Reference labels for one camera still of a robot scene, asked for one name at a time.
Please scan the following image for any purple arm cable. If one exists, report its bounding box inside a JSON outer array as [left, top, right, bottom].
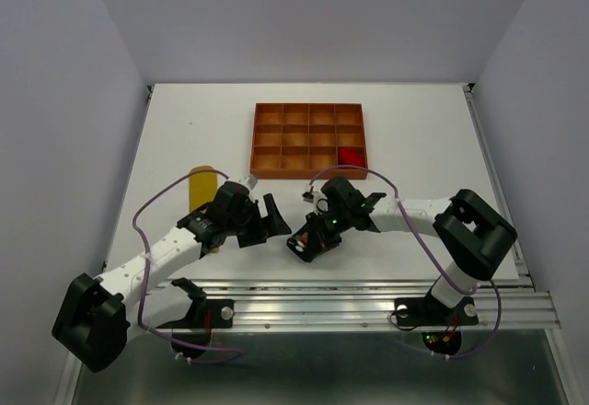
[[306, 167, 502, 361], [132, 168, 244, 365]]

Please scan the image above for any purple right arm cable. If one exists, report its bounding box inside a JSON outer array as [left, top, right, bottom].
[[306, 167, 502, 361]]

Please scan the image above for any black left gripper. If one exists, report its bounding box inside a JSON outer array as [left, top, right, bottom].
[[225, 193, 291, 248]]

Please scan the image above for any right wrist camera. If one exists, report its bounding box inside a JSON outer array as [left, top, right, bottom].
[[303, 184, 329, 213]]

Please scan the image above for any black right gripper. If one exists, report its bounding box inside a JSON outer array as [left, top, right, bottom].
[[303, 205, 352, 260]]

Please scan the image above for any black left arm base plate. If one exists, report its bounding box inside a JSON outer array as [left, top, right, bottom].
[[161, 298, 235, 330]]

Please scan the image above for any orange compartment tray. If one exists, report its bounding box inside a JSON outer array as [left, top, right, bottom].
[[250, 103, 368, 179]]

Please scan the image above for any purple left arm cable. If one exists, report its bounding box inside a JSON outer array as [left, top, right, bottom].
[[132, 168, 244, 365]]

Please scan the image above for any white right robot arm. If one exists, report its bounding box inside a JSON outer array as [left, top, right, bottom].
[[286, 176, 517, 327]]

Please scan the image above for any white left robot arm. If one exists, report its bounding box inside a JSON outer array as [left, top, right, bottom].
[[52, 180, 292, 373]]

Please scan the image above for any yellow sock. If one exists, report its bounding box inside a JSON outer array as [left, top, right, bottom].
[[187, 165, 222, 256]]

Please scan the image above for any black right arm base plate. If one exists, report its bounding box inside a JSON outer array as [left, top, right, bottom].
[[390, 296, 479, 330]]

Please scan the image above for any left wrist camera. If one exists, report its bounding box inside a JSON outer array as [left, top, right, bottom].
[[239, 175, 258, 191]]

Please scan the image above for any red sock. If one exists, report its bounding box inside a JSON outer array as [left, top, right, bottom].
[[338, 147, 364, 167]]

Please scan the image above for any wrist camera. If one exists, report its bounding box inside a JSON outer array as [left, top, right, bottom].
[[303, 184, 329, 213], [239, 175, 258, 191]]

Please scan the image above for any aluminium mounting rail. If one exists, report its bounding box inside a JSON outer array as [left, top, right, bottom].
[[197, 280, 560, 334]]

